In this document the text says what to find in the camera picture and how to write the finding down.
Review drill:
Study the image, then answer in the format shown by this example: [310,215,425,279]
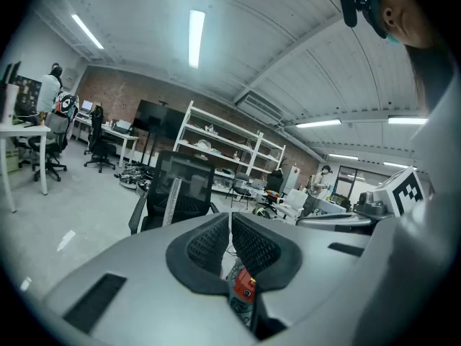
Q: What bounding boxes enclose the black television stand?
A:
[141,128,161,167]

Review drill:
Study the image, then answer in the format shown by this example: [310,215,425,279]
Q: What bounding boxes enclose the gray wall electrical box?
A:
[62,66,79,87]

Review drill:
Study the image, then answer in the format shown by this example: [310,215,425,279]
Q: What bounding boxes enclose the person's light shirt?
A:
[410,74,461,208]

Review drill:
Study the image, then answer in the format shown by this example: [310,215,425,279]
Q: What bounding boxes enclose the teal head strap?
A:
[356,0,401,47]

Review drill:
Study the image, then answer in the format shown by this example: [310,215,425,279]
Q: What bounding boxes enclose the gray office chair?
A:
[27,112,70,182]

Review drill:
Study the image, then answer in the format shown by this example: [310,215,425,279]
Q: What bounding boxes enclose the pile of cables and gear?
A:
[114,164,156,191]

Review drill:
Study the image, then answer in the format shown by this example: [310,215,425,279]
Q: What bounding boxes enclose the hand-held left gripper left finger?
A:
[42,212,257,346]

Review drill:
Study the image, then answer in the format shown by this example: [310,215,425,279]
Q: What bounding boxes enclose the white chair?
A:
[275,188,310,220]

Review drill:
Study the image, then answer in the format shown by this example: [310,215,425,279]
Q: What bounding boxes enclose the white shelving unit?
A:
[172,99,288,195]

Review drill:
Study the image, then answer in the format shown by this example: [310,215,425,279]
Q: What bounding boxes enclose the person's head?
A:
[374,0,434,49]

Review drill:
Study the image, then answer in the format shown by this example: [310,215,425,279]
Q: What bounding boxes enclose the black mesh office chair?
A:
[128,150,221,236]

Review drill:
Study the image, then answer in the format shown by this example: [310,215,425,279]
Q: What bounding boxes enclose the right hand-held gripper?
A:
[295,165,428,228]

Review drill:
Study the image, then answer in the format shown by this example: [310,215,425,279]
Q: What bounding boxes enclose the sticker-covered black monitor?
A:
[14,74,43,117]

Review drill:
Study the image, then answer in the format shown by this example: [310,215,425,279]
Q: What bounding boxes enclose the black television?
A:
[132,99,187,141]

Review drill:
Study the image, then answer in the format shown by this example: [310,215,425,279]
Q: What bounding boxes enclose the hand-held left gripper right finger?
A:
[231,212,372,330]

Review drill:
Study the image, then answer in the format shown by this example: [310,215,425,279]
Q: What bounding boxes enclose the red vacuum cleaner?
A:
[225,257,257,329]

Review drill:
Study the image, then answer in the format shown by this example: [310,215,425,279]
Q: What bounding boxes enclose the colourful backpack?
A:
[53,91,79,122]

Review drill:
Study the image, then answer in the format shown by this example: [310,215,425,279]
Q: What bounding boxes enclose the black head camera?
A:
[337,0,360,29]

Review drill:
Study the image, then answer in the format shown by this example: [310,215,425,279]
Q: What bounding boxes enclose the black folding chair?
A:
[225,172,254,210]

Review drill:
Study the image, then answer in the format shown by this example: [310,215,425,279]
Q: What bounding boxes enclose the glass door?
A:
[333,165,393,210]

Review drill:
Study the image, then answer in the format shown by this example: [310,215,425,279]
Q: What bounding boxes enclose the ceiling air conditioner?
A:
[233,89,286,123]

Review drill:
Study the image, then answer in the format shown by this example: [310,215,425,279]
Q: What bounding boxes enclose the white tumbler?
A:
[1,84,19,125]

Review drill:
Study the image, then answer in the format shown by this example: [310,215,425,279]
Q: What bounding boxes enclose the white mini fridge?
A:
[283,165,302,194]

